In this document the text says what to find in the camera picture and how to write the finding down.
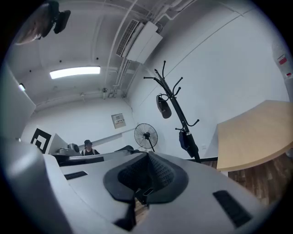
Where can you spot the red wall sticker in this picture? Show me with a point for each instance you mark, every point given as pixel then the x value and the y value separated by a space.
pixel 289 74
pixel 282 60

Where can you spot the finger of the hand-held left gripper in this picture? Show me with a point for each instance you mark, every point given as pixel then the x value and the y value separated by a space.
pixel 91 155

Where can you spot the light wooden table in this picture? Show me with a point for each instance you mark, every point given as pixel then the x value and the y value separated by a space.
pixel 251 134

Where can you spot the black hanging pouch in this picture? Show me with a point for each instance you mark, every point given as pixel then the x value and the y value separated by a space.
pixel 164 108

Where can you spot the white ceiling air conditioner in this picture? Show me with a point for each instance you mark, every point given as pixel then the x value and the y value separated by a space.
pixel 142 43

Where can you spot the white wall electrical box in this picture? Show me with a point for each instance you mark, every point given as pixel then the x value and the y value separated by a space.
pixel 118 121

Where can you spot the black standing floor fan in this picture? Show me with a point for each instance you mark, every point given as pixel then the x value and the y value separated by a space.
pixel 146 136

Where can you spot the small ceiling light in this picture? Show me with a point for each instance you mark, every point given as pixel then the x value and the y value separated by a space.
pixel 22 87

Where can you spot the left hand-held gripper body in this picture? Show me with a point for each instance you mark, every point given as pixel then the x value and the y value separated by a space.
pixel 29 182

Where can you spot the long ceiling light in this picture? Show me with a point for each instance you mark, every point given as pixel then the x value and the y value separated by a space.
pixel 75 72

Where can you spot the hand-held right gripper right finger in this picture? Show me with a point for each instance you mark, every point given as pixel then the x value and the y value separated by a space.
pixel 194 205

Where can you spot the black head-mounted camera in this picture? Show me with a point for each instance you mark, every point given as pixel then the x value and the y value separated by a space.
pixel 61 20

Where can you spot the grey desk device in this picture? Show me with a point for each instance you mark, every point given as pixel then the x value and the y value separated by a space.
pixel 72 147

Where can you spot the dark blue hanging bag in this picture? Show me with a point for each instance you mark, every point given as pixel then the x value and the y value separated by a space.
pixel 183 141

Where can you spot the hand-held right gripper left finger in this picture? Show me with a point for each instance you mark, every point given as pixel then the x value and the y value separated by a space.
pixel 91 194

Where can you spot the black office chair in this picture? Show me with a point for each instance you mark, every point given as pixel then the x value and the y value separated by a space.
pixel 126 148

